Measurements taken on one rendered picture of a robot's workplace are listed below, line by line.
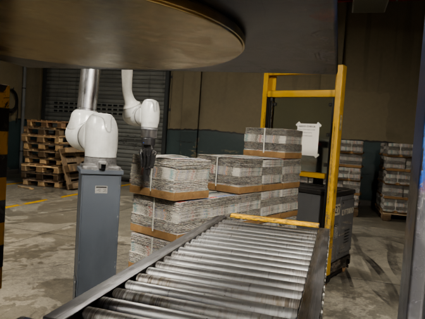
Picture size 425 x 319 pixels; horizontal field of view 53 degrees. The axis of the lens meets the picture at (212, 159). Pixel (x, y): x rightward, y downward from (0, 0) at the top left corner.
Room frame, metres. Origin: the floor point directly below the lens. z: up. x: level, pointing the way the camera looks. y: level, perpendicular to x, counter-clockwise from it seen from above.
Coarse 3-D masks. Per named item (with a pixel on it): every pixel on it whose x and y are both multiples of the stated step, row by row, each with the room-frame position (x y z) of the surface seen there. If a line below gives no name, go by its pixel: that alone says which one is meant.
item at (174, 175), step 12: (156, 168) 2.39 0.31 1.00; (168, 168) 2.32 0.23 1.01; (180, 168) 2.32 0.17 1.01; (192, 168) 2.39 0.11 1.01; (204, 168) 2.47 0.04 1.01; (156, 180) 2.38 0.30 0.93; (168, 180) 2.31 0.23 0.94; (180, 180) 2.33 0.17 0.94; (192, 180) 2.40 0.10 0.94; (204, 180) 2.48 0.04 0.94
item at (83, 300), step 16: (208, 224) 1.92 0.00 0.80; (176, 240) 1.59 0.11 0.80; (160, 256) 1.36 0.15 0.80; (128, 272) 1.19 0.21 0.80; (144, 272) 1.23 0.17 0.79; (96, 288) 1.05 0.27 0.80; (112, 288) 1.06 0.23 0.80; (64, 304) 0.94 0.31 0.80; (80, 304) 0.94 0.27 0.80; (96, 304) 0.98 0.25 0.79
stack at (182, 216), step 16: (224, 192) 2.84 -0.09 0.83; (256, 192) 2.96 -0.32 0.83; (272, 192) 3.13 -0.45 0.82; (144, 208) 2.49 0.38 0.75; (160, 208) 2.40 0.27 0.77; (176, 208) 2.32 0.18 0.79; (192, 208) 2.41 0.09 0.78; (208, 208) 2.52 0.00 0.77; (224, 208) 2.66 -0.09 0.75; (240, 208) 2.81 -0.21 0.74; (256, 208) 2.97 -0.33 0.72; (272, 208) 3.14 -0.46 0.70; (144, 224) 2.47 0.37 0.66; (160, 224) 2.39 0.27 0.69; (176, 224) 2.32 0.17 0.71; (192, 224) 2.42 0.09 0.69; (272, 224) 3.15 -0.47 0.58; (144, 240) 2.47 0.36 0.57; (160, 240) 2.39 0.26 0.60; (144, 256) 2.46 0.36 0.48
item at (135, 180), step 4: (136, 156) 2.51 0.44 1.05; (132, 160) 2.53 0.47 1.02; (136, 160) 2.50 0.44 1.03; (132, 164) 2.52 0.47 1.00; (136, 164) 2.50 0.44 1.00; (132, 168) 2.53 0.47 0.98; (136, 168) 2.50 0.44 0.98; (140, 168) 2.48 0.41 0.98; (132, 172) 2.53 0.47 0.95; (136, 172) 2.50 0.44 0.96; (140, 172) 2.47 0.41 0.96; (132, 176) 2.52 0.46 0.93; (136, 176) 2.49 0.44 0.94; (140, 176) 2.47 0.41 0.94; (132, 180) 2.51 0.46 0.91; (136, 180) 2.49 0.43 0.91; (140, 180) 2.47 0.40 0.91; (132, 184) 2.52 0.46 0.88; (136, 184) 2.49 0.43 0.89; (140, 184) 2.46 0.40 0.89; (144, 184) 2.44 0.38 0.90
